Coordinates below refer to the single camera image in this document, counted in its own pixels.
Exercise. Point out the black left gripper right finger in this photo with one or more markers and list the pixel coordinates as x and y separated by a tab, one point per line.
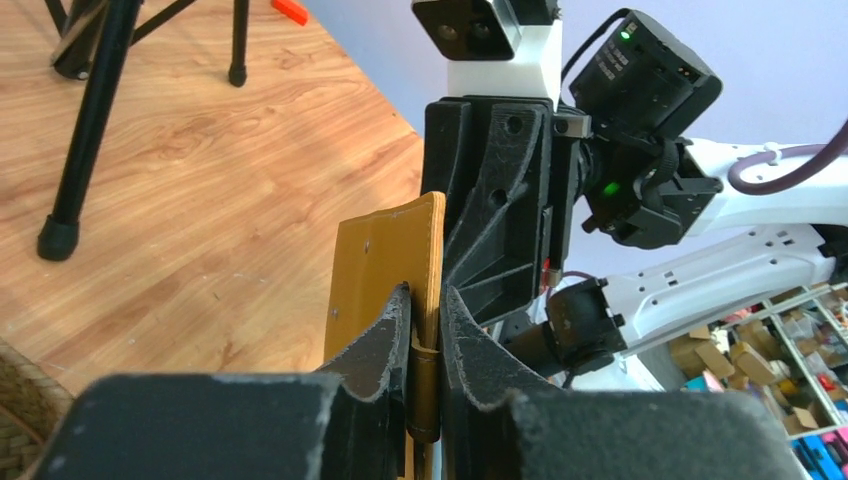
501	420

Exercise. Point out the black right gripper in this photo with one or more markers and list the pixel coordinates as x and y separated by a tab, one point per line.
491	160

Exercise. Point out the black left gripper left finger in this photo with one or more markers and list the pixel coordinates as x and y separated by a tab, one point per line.
197	426

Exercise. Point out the yellow leather card holder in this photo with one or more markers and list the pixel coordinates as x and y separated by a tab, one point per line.
391	278

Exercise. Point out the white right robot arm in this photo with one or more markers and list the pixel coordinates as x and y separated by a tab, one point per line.
685	231

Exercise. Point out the red toy block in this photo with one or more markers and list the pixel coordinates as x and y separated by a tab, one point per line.
293	10

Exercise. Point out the woven straw divided tray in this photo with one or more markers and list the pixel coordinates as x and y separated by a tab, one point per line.
32	406

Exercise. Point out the black music stand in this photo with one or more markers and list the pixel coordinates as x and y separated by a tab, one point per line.
95	38

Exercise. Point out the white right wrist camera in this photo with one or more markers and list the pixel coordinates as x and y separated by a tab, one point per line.
497	48

